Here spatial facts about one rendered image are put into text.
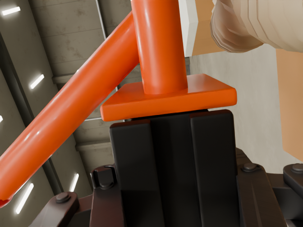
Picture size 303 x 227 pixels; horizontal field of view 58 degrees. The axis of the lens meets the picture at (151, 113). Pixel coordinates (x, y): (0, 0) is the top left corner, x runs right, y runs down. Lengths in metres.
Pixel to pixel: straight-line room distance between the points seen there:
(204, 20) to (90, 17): 10.86
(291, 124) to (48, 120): 0.25
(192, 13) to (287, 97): 1.40
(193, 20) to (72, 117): 1.54
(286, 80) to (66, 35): 12.55
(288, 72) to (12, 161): 0.26
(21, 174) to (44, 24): 12.82
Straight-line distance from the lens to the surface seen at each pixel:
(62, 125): 0.16
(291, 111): 0.32
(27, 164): 0.18
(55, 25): 12.84
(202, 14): 1.69
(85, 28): 12.52
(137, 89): 0.15
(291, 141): 0.33
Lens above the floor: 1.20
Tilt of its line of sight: 4 degrees up
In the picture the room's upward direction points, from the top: 98 degrees counter-clockwise
